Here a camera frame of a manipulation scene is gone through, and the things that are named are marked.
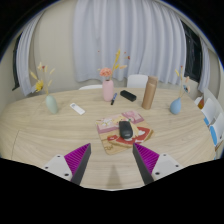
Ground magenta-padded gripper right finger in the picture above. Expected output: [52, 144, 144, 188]
[131, 142, 184, 186]

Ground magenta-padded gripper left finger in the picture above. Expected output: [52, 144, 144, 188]
[42, 143, 92, 186]

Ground black computer mouse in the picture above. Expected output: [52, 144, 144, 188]
[118, 120, 134, 140]

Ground blue vase with dried flowers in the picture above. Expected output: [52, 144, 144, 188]
[169, 65, 192, 116]

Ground white remote control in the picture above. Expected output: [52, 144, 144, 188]
[69, 102, 86, 116]

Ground green vase with yellow flowers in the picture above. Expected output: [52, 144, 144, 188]
[29, 61, 60, 115]

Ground white and blue chairs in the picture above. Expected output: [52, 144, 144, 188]
[194, 88, 224, 158]

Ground copper brown drink bottle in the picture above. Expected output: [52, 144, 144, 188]
[141, 75, 159, 111]

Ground black rectangular case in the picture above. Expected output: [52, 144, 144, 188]
[119, 89, 138, 103]

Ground blue marker pen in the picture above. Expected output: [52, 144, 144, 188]
[110, 92, 118, 106]

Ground pink vase with orange flowers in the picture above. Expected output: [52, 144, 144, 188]
[97, 48, 131, 102]

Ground narrow white curtain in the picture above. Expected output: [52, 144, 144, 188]
[15, 11, 46, 97]
[198, 39, 212, 94]

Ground dark window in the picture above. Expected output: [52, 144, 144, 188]
[180, 21, 204, 84]
[11, 33, 24, 92]

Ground wide white curtain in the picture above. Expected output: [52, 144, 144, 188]
[72, 0, 188, 86]

